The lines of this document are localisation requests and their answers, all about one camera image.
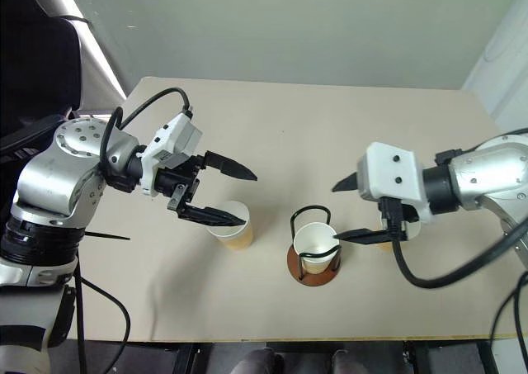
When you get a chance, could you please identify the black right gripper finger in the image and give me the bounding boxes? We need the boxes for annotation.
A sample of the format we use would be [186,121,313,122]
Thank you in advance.
[332,227,391,245]
[331,173,359,194]

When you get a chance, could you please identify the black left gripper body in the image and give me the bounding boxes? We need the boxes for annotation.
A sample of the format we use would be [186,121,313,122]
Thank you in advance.
[154,153,208,205]

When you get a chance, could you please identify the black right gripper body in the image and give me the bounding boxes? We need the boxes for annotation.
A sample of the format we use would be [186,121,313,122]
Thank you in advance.
[378,196,418,231]

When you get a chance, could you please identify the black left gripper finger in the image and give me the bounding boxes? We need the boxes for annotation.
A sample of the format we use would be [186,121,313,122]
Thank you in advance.
[166,183,248,228]
[204,150,259,182]

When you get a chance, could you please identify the white and tan paper cup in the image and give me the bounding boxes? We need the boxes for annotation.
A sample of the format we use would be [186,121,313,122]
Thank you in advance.
[205,200,255,252]
[376,219,422,253]
[292,221,341,276]

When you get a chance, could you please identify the white padded pole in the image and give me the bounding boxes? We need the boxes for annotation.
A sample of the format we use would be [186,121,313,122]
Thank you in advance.
[27,0,127,101]

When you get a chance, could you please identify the black chair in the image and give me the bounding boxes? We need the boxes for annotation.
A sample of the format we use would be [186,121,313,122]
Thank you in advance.
[0,0,83,160]

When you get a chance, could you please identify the white and black robot torso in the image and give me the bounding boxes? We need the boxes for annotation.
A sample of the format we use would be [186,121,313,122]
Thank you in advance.
[0,260,79,374]

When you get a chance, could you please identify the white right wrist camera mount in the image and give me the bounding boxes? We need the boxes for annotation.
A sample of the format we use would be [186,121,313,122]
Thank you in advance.
[356,141,435,225]

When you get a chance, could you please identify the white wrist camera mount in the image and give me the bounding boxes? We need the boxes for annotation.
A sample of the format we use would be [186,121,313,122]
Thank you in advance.
[139,111,205,196]
[356,141,435,225]

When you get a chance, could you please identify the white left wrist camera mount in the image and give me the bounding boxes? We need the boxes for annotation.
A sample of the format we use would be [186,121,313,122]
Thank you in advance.
[139,111,205,196]

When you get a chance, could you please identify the black wire cup holder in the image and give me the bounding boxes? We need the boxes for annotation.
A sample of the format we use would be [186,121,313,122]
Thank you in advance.
[286,205,343,287]

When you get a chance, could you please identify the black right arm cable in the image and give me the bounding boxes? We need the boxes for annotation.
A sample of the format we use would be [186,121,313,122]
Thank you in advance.
[386,202,528,290]

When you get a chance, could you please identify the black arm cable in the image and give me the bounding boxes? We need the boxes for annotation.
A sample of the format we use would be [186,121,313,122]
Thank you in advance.
[386,202,528,290]
[98,87,196,185]

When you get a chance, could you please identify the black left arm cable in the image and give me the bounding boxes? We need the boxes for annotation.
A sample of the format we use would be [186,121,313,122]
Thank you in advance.
[98,87,196,185]

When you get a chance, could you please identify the black cable tie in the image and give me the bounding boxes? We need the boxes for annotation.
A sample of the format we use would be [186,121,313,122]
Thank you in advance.
[84,230,131,241]

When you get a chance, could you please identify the thin black torso cable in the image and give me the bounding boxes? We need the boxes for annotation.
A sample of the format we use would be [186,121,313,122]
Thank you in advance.
[73,262,132,374]

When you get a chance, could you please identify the thin black cables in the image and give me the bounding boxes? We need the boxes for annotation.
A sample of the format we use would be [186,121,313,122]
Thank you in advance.
[488,271,528,374]

